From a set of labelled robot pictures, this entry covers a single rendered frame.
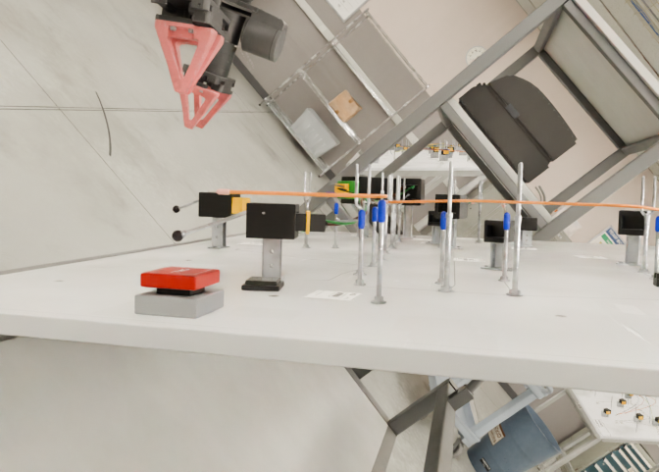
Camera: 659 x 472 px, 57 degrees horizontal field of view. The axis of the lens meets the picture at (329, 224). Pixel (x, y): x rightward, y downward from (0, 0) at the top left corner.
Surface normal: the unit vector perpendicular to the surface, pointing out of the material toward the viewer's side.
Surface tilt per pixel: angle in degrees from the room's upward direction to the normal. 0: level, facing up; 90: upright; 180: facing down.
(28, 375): 0
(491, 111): 90
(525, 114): 90
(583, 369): 90
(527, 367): 90
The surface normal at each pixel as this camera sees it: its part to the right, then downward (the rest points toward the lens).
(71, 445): 0.76, -0.62
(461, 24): -0.12, 0.18
